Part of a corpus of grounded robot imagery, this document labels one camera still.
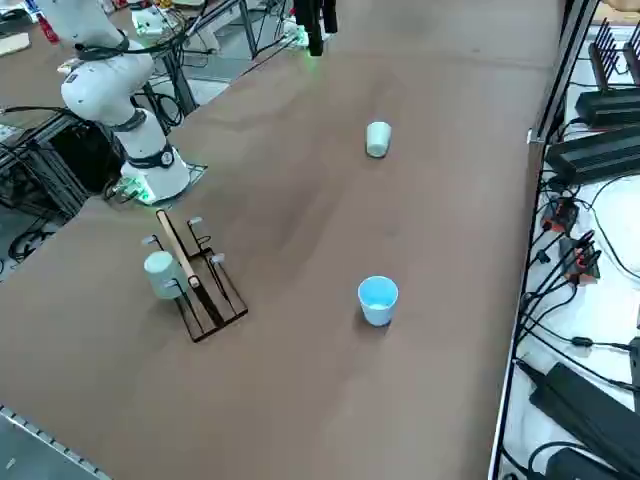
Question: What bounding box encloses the white device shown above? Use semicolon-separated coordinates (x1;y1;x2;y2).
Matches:
130;3;169;40

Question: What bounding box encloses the black frame cabinet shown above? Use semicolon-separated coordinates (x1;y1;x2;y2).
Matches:
0;107;126;221

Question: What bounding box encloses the orange black plug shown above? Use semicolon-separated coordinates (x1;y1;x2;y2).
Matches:
559;229;604;286
544;197;581;234

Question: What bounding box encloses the black wire cup rack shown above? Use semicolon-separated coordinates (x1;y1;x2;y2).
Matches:
141;208;250;345

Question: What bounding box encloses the aluminium frame post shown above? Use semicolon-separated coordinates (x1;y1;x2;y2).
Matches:
527;0;601;146

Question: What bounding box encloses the long black power strip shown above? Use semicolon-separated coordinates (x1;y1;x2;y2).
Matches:
529;362;640;471

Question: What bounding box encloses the red bottle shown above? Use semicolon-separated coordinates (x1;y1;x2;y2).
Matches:
37;9;61;46

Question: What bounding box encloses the blue plastic cup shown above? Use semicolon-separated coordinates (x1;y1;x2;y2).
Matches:
356;275;400;329

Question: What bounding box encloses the aluminium table rail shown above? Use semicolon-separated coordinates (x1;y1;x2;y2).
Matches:
0;404;109;480

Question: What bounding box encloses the black power adapter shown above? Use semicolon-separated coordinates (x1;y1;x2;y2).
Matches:
544;447;626;480

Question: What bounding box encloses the green plastic cup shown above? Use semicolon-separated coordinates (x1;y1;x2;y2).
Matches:
143;251;185;301
365;121;393;159

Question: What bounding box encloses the black antenna stand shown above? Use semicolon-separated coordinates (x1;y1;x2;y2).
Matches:
589;18;624;94
622;39;640;86

